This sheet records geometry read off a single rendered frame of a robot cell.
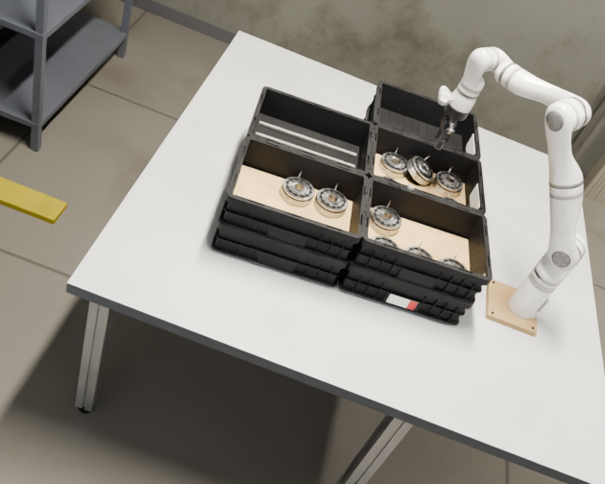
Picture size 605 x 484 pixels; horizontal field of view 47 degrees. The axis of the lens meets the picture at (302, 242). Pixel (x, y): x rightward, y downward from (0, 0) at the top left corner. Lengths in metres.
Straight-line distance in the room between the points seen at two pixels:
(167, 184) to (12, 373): 0.86
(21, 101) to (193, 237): 1.51
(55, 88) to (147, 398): 1.60
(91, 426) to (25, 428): 0.21
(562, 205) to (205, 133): 1.21
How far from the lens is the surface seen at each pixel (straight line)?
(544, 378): 2.28
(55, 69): 3.63
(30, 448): 2.47
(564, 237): 2.15
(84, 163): 3.35
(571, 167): 2.06
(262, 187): 2.14
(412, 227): 2.25
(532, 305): 2.33
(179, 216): 2.16
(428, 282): 2.08
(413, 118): 2.76
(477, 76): 2.18
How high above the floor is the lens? 2.19
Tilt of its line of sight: 42 degrees down
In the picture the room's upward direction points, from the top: 24 degrees clockwise
